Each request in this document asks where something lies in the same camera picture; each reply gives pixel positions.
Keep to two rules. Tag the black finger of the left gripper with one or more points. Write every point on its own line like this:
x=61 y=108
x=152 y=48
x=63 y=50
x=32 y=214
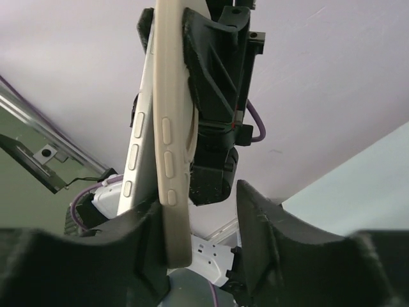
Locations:
x=144 y=26

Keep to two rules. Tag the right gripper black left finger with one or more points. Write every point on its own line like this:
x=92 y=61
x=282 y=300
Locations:
x=119 y=263

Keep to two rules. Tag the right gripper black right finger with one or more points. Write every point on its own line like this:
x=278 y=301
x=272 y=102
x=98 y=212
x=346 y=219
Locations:
x=288 y=262

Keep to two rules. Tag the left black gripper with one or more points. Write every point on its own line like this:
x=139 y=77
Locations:
x=219 y=52

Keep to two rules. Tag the beige silicone phone case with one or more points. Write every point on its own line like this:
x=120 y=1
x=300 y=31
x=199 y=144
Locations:
x=175 y=121

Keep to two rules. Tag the black phone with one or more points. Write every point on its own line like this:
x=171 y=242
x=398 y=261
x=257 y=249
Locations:
x=140 y=175

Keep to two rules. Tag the aluminium front frame rail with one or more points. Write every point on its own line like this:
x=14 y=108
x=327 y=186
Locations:
x=17 y=105

